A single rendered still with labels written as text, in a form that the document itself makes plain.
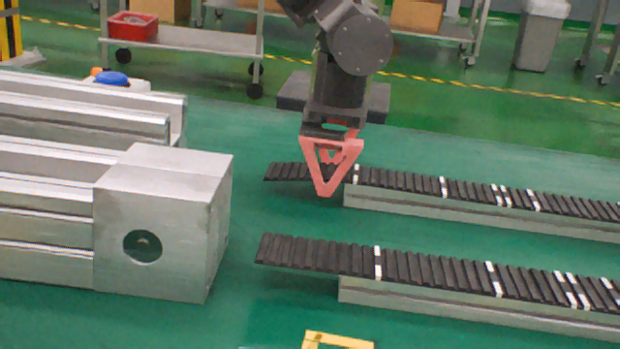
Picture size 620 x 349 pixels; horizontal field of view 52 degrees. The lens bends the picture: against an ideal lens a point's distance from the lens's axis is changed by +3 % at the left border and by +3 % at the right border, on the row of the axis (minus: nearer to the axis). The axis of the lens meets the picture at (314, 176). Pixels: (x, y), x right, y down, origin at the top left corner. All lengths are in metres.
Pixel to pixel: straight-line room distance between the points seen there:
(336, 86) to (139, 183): 0.25
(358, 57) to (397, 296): 0.22
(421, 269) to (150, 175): 0.24
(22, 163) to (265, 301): 0.24
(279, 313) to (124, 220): 0.15
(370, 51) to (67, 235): 0.30
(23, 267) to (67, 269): 0.03
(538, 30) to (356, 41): 5.01
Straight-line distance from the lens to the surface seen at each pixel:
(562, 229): 0.76
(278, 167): 0.74
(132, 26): 3.72
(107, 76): 0.87
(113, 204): 0.51
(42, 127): 0.73
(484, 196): 0.74
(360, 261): 0.55
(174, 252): 0.51
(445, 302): 0.56
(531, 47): 5.60
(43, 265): 0.56
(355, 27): 0.58
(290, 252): 0.55
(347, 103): 0.67
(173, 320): 0.52
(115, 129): 0.71
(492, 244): 0.70
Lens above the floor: 1.09
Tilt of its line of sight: 23 degrees down
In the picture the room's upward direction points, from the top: 7 degrees clockwise
